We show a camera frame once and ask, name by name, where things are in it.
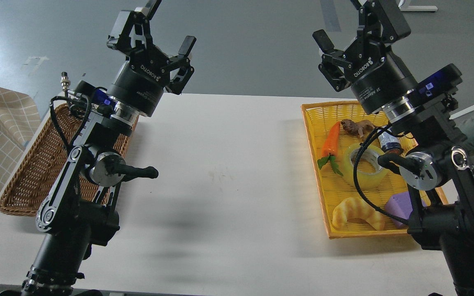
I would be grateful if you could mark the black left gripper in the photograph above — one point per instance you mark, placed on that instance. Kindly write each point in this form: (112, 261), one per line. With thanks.
(147, 72)

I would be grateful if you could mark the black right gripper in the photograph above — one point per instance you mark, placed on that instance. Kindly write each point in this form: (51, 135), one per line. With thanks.
(368, 66)

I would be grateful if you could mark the yellow tape roll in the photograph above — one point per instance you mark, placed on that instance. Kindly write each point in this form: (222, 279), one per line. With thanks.
(370, 174)

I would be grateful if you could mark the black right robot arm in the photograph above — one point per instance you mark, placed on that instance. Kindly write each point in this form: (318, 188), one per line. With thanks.
(438, 171)

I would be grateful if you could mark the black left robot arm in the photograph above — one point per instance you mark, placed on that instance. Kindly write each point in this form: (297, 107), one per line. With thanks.
(80, 208)

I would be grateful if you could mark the white desk foot bar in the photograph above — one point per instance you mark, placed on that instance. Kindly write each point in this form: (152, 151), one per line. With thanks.
(406, 6)

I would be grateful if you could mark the brown toy dinosaur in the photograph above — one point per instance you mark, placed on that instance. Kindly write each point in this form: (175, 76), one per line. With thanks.
(357, 129)

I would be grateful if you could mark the small blue can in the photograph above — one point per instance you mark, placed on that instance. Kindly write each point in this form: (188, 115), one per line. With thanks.
(390, 144)

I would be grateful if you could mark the orange toy carrot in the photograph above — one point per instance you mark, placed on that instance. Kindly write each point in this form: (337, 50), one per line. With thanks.
(329, 150)

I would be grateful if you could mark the yellow plastic basket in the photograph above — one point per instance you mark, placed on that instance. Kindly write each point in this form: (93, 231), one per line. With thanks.
(333, 188)

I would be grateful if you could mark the toy croissant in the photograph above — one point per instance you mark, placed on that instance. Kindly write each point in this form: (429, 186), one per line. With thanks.
(356, 208)

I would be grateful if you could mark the purple foam block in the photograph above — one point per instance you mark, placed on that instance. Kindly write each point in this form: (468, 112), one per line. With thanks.
(398, 205)

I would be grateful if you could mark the brown wicker basket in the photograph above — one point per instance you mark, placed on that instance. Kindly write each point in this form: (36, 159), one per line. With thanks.
(41, 165)

